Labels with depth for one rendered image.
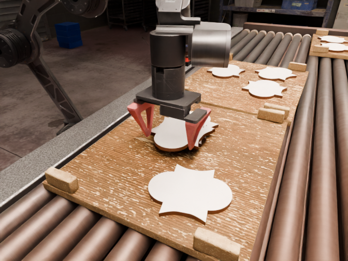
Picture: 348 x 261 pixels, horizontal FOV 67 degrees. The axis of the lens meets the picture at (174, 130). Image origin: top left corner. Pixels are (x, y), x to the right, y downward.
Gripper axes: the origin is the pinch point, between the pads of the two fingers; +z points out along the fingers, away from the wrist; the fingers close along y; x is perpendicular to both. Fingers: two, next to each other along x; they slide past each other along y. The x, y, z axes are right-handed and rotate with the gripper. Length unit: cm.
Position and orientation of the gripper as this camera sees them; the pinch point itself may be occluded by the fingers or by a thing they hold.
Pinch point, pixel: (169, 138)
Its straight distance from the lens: 51.3
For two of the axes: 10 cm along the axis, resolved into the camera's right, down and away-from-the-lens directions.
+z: 0.0, 8.7, 5.0
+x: -4.8, 4.4, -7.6
